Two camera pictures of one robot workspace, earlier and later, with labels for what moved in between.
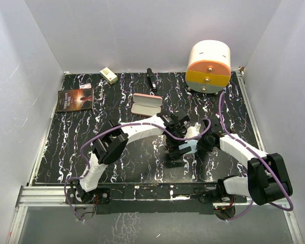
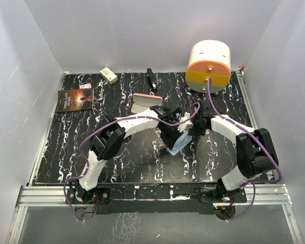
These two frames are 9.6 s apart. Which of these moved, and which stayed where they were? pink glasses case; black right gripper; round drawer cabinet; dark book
Moved: black right gripper
Stayed: dark book; pink glasses case; round drawer cabinet
